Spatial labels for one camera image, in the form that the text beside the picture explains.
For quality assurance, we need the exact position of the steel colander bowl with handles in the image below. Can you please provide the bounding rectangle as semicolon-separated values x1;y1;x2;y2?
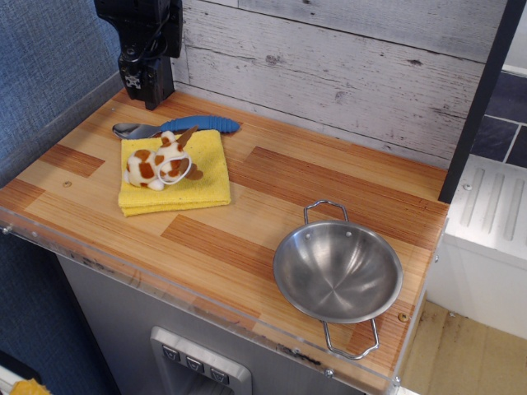
273;201;403;360

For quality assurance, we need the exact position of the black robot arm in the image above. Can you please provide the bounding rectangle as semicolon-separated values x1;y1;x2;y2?
95;0;183;110

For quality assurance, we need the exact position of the yellow folded towel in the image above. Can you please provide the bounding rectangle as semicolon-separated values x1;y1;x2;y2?
119;130;231;216

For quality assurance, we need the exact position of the brown white plush toy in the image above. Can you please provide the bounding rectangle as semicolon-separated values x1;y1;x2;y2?
124;126;203;191

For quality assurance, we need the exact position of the clear acrylic edge guard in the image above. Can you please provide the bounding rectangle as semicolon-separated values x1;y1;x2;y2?
0;205;448;395

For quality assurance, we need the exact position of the silver button panel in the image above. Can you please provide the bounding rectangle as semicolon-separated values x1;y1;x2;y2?
150;326;253;394

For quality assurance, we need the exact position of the white ribbed drainboard counter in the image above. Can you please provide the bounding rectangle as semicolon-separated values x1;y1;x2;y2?
427;156;526;337

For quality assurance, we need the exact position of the yellow object in corner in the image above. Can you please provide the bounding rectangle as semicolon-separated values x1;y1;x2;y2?
10;379;51;395

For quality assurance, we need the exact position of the spoon with blue handle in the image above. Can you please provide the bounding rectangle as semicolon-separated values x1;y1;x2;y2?
113;115;240;140

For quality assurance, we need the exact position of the black cable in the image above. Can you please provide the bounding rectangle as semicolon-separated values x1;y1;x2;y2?
138;3;174;63

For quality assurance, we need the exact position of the black vertical frame post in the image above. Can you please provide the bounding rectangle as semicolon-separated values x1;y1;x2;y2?
438;0;526;203

